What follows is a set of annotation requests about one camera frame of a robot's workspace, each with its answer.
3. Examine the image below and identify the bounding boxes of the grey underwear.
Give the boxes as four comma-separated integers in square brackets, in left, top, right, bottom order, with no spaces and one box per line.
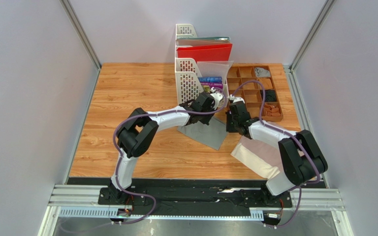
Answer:
[177,118,227,150]

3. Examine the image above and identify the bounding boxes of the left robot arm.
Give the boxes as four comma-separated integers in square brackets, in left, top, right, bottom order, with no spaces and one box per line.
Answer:
[111,88,228,193]

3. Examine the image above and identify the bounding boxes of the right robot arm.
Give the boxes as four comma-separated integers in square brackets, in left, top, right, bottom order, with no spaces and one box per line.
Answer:
[226,95,328,196]

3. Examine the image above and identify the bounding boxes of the pink underwear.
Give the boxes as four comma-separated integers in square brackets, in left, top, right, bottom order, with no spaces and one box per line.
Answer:
[231,136,284,179]

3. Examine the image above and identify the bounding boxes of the purple book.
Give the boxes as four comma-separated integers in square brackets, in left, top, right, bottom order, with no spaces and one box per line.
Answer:
[200,82,223,93]

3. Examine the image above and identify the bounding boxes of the white file organizer rack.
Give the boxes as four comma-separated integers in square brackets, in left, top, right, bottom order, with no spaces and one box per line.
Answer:
[174,24,229,103]

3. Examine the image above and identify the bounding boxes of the blue book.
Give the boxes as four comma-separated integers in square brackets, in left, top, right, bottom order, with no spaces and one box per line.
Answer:
[198,77,222,83]

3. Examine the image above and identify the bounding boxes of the wooden compartment tray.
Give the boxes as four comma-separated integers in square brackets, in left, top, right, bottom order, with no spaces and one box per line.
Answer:
[227,64,284,122]

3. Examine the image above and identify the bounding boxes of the orange rolled cloth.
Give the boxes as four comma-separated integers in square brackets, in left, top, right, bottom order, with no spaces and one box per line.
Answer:
[264,103,282,117]

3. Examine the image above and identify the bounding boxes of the translucent plastic folder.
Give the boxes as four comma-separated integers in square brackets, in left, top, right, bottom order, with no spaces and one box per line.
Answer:
[197,61,233,84]

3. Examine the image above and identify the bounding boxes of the black rolled cloth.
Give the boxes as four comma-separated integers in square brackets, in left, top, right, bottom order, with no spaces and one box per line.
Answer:
[259,89,278,103]

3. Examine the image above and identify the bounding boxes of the brown rolled cloth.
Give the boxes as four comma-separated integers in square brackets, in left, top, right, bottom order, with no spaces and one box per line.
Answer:
[258,78,274,90]

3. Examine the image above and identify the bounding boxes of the red folder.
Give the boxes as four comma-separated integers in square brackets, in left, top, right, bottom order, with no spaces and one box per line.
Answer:
[176,43,233,62]

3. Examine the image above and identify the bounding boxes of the grey rolled cloth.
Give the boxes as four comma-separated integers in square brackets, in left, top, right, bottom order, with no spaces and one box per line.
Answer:
[254,67,271,78]

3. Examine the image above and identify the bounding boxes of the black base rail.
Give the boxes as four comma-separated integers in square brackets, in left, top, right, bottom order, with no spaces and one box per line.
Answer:
[66,177,327,223]

